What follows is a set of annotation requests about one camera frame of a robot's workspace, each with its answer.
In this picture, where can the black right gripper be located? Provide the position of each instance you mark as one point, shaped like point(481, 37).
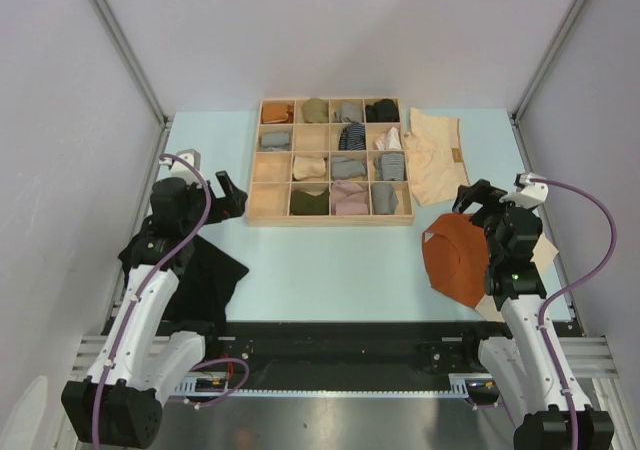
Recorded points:
point(490, 200)

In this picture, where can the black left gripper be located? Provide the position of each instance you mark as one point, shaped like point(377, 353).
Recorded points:
point(227, 207)

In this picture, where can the orange and cream underwear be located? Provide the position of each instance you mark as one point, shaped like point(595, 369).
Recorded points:
point(456, 258)

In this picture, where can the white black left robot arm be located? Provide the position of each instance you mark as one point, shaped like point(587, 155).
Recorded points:
point(120, 401)

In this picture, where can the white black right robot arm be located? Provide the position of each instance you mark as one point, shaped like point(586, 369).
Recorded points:
point(548, 406)

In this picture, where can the grey rolled underwear left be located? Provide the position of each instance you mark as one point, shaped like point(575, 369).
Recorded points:
point(275, 141)

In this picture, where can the peach underwear flat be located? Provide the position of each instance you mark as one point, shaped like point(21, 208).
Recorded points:
point(436, 166)

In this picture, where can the dark green rolled underwear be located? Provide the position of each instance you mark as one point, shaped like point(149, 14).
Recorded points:
point(304, 204)

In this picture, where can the peach rolled underwear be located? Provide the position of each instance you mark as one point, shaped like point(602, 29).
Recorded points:
point(308, 167)

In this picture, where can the grey rolled underwear bottom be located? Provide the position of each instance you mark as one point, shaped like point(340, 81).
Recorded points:
point(384, 199)

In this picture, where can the orange rolled underwear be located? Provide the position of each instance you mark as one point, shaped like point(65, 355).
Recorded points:
point(277, 113)

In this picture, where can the grey striped rolled underwear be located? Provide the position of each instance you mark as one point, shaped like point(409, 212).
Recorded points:
point(390, 167)

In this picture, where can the pink white rolled underwear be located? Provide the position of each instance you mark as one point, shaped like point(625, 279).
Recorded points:
point(389, 140)

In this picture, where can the grey rolled underwear middle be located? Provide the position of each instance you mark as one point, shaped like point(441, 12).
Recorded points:
point(343, 168)

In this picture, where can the olive rolled underwear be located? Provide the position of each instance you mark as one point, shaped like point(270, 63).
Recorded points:
point(315, 111)

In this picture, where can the black rolled underwear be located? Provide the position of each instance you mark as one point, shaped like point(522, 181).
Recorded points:
point(382, 111)

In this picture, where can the navy striped rolled underwear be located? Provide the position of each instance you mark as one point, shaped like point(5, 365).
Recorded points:
point(353, 137)

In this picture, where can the grey rolled underwear top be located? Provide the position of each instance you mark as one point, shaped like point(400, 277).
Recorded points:
point(348, 112)

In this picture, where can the black garment pile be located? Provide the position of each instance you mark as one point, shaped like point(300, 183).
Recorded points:
point(207, 275)

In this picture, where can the wooden grid organizer tray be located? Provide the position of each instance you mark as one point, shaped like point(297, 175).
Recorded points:
point(272, 182)

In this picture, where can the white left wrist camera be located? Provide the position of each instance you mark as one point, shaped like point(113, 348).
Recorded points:
point(187, 167)

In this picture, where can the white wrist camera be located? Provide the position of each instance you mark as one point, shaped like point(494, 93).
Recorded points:
point(530, 192)
point(187, 167)

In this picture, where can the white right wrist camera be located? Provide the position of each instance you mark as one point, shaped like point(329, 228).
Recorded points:
point(530, 192)

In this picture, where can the aluminium corner post left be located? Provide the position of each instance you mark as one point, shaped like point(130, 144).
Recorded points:
point(132, 65)

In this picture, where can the aluminium corner post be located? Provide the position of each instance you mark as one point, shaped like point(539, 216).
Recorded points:
point(132, 65)
point(559, 39)

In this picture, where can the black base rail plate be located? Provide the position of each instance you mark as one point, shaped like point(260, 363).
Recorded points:
point(430, 347)

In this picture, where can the white slotted cable duct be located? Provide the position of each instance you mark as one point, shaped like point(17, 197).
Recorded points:
point(359, 382)

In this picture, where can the aluminium frame profile front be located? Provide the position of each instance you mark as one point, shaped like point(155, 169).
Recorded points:
point(588, 357)

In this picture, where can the aluminium corner post right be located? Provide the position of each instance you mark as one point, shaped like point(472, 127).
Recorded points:
point(559, 39)

